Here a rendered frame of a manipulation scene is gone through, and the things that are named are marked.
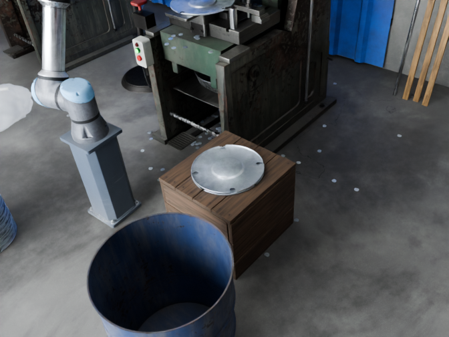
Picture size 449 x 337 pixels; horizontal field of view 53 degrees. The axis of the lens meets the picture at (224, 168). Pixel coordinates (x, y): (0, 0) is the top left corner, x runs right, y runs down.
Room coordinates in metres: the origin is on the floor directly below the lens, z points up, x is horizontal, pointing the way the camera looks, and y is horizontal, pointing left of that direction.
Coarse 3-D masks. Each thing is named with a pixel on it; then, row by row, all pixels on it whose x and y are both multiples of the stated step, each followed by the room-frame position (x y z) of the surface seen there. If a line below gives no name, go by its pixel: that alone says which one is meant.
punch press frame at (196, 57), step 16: (256, 0) 2.35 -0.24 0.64; (272, 0) 2.10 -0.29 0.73; (288, 0) 2.17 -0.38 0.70; (160, 32) 2.06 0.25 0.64; (176, 32) 2.03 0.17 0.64; (176, 48) 1.99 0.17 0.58; (192, 48) 1.91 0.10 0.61; (208, 48) 1.84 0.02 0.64; (224, 48) 1.82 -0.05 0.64; (176, 64) 2.01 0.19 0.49; (192, 64) 1.92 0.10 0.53; (208, 64) 1.85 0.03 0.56; (208, 128) 1.89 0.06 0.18
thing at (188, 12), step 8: (176, 0) 2.06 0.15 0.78; (184, 0) 2.05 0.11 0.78; (192, 0) 2.03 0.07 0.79; (200, 0) 2.02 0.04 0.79; (208, 0) 2.01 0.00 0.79; (216, 0) 2.01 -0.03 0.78; (224, 0) 2.01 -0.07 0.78; (232, 0) 2.00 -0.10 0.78; (176, 8) 1.96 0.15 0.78; (184, 8) 1.96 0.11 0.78; (192, 8) 1.95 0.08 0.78; (200, 8) 1.94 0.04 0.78; (208, 8) 1.93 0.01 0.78; (216, 8) 1.92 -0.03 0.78
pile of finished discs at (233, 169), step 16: (208, 160) 1.41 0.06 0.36; (224, 160) 1.39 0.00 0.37; (240, 160) 1.39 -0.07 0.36; (256, 160) 1.38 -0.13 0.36; (192, 176) 1.32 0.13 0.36; (208, 176) 1.31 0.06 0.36; (224, 176) 1.30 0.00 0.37; (240, 176) 1.30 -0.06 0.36; (256, 176) 1.29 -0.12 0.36; (208, 192) 1.23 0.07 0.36; (224, 192) 1.21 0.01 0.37; (240, 192) 1.21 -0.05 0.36
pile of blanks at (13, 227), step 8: (0, 200) 1.46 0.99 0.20; (0, 208) 1.43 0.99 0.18; (0, 216) 1.41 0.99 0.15; (8, 216) 1.46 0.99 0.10; (0, 224) 1.39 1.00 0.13; (8, 224) 1.43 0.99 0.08; (0, 232) 1.37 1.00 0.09; (8, 232) 1.40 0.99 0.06; (16, 232) 1.45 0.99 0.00; (0, 240) 1.35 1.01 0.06; (8, 240) 1.38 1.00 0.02; (0, 248) 1.34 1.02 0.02
